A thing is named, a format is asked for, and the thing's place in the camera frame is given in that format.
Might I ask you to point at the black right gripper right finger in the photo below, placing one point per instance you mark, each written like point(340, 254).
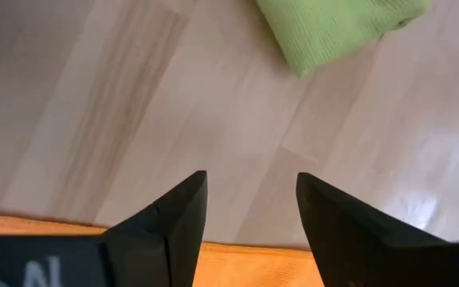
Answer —
point(373, 255)

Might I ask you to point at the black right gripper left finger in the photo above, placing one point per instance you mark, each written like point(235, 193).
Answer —
point(146, 255)

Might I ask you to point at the orange microfiber towel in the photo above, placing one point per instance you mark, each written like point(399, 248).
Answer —
point(253, 267)

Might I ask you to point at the green microfiber towel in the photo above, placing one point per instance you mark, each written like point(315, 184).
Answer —
point(333, 28)

